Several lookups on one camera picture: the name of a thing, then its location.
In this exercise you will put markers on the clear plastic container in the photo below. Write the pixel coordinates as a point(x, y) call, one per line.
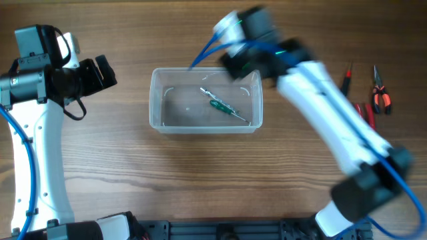
point(177, 106)

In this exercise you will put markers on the black red small screwdriver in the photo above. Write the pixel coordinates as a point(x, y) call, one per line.
point(346, 80)

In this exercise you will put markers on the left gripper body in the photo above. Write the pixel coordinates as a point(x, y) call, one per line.
point(87, 78)

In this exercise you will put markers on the green handled screwdriver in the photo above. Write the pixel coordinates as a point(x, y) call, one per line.
point(223, 108)

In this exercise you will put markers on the orange black needle-nose pliers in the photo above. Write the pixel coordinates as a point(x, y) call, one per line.
point(379, 92)

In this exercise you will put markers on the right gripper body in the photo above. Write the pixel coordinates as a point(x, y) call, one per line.
point(240, 62)

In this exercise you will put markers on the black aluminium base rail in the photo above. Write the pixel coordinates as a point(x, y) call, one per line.
point(283, 229)

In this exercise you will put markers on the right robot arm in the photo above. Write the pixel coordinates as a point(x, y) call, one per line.
point(375, 172)

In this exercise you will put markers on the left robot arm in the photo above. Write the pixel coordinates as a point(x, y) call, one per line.
point(35, 92)

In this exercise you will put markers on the silver combination wrench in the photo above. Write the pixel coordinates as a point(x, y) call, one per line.
point(214, 97)

